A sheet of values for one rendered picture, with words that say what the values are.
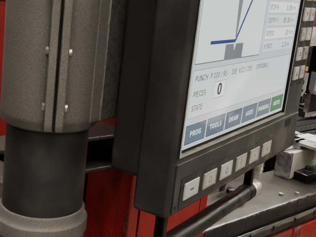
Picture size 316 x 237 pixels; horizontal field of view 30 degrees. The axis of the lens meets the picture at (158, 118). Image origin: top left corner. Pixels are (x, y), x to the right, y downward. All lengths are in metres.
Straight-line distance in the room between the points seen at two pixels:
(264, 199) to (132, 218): 0.75
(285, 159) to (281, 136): 1.08
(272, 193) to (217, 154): 1.17
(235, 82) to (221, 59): 0.06
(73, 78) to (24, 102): 0.06
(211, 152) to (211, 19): 0.17
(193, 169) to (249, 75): 0.17
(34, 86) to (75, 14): 0.09
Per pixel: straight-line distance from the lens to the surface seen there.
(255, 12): 0.79
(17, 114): 0.68
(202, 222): 0.85
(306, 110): 2.12
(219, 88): 0.73
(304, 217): 2.01
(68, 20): 0.64
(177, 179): 0.68
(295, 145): 2.14
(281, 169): 2.09
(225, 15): 0.71
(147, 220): 1.23
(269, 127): 0.93
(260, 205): 1.81
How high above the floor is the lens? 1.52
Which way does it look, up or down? 14 degrees down
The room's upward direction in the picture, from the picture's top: 7 degrees clockwise
